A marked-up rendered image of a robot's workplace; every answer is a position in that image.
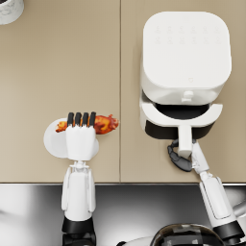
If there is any roasted brown drumstick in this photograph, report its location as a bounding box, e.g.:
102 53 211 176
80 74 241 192
55 113 120 135

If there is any air fryer drawer with handle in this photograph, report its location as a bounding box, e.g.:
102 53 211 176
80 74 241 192
138 90 224 159

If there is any pale air fryer body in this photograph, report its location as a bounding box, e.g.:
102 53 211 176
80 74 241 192
139 12 233 106

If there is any white round plate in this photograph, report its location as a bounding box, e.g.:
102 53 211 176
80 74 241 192
43 117 100 160

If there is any dark round robot body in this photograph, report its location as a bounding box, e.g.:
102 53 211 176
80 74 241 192
115 223 225 246

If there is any white patterned pot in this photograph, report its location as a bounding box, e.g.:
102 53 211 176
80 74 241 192
0 0 25 26

